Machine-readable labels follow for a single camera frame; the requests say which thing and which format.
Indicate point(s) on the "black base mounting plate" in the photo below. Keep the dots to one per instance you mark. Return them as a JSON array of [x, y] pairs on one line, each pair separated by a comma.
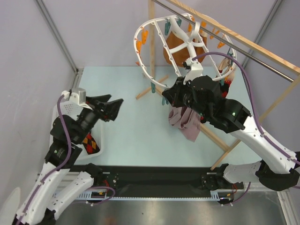
[[162, 182]]

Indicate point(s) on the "white plastic laundry basket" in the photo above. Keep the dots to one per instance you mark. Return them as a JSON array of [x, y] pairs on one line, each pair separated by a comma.
[[80, 122]]

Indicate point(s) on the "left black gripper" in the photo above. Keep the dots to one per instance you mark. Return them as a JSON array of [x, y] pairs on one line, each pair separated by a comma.
[[111, 108]]

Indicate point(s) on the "orange brown hanging sock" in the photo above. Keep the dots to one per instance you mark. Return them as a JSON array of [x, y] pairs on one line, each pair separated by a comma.
[[180, 56]]

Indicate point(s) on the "red beige fox sock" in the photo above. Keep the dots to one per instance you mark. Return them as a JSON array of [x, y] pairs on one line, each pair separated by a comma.
[[225, 85]]

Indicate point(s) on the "mauve hanging sock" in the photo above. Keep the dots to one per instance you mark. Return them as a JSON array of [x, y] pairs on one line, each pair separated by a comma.
[[186, 121]]

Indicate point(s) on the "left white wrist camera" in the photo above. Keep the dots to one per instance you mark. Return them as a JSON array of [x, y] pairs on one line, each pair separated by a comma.
[[77, 96]]

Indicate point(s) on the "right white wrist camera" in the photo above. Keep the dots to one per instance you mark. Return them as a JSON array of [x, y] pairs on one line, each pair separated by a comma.
[[194, 68]]

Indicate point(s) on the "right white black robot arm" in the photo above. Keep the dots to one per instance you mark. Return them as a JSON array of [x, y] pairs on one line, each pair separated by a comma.
[[277, 168]]

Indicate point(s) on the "wooden drying rack frame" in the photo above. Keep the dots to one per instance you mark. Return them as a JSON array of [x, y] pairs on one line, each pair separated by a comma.
[[187, 19]]

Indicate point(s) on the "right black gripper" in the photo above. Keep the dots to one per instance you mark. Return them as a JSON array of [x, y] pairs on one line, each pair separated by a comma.
[[176, 95]]

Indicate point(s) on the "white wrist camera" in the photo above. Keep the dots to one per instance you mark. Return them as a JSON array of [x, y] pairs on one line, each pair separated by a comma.
[[77, 96], [194, 68]]

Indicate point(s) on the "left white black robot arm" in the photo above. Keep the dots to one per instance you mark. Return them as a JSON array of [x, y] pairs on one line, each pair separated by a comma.
[[42, 206]]

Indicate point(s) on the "white round clip hanger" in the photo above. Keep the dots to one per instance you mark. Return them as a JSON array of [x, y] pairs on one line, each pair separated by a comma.
[[179, 48]]

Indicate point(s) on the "black argyle sock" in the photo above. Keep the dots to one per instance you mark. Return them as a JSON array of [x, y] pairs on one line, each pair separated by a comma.
[[90, 145]]

